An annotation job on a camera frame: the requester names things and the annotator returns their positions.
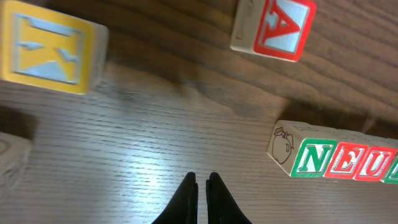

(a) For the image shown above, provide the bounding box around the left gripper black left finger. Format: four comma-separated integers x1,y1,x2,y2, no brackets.
152,172,198,224

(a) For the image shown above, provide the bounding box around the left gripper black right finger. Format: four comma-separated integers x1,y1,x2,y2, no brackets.
206,172,251,224

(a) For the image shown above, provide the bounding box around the green N block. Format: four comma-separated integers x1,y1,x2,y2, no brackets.
266,119,338,179

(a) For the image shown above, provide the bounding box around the red E block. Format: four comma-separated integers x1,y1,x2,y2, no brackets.
323,129,369,179

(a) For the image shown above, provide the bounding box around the red U block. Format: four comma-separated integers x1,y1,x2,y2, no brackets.
353,136,397,182

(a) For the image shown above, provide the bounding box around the green R block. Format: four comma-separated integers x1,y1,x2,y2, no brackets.
379,138,398,185

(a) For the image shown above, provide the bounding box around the green 4 block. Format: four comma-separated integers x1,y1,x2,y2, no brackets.
1,133,32,194

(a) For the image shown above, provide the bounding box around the red A block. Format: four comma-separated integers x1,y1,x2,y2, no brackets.
230,0,317,62

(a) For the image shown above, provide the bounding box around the yellow block beside blue L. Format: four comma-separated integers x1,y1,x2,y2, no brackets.
1,1,109,95

